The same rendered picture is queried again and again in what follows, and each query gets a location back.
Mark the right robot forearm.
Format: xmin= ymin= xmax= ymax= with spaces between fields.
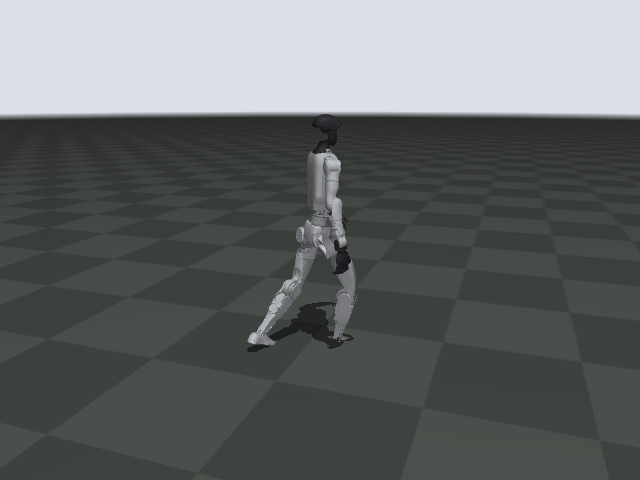
xmin=328 ymin=199 xmax=347 ymax=248

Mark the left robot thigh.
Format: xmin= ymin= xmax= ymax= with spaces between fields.
xmin=283 ymin=226 xmax=318 ymax=298

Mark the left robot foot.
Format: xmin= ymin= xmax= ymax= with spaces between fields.
xmin=247 ymin=331 xmax=276 ymax=346

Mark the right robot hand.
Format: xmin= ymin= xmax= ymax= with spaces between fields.
xmin=333 ymin=240 xmax=351 ymax=274

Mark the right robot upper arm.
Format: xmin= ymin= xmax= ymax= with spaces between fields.
xmin=323 ymin=157 xmax=341 ymax=212

